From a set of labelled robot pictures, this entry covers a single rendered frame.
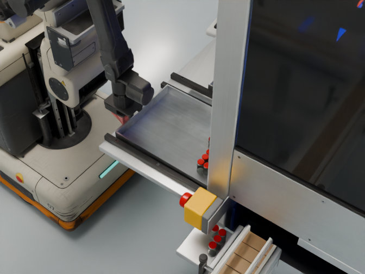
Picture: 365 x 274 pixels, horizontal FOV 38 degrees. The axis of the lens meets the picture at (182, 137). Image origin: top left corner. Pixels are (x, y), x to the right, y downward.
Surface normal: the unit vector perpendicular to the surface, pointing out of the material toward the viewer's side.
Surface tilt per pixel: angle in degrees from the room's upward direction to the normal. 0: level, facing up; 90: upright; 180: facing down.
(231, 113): 90
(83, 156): 0
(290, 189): 90
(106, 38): 89
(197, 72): 0
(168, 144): 0
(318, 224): 90
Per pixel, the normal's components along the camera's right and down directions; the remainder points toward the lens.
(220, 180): -0.58, 0.61
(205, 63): 0.00, -0.65
